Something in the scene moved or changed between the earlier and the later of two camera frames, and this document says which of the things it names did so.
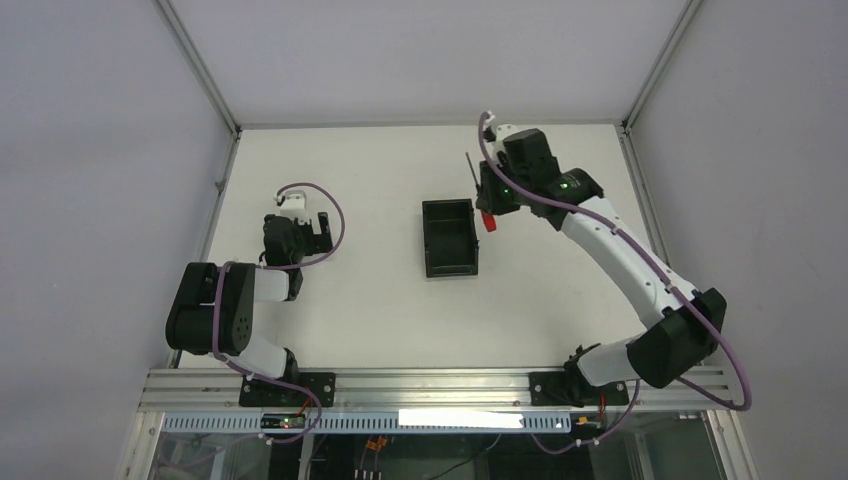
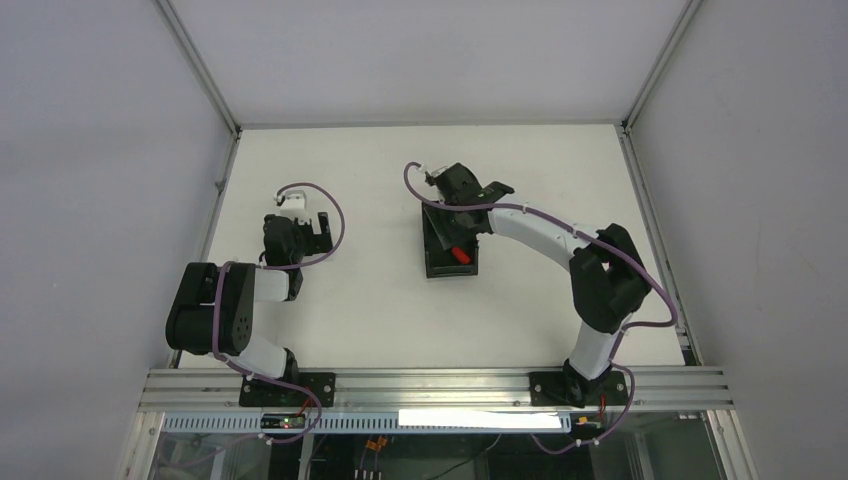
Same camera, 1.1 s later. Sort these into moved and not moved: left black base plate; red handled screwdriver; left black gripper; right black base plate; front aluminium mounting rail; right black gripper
Moved: right black gripper; red handled screwdriver
Not moved: left black gripper; left black base plate; right black base plate; front aluminium mounting rail
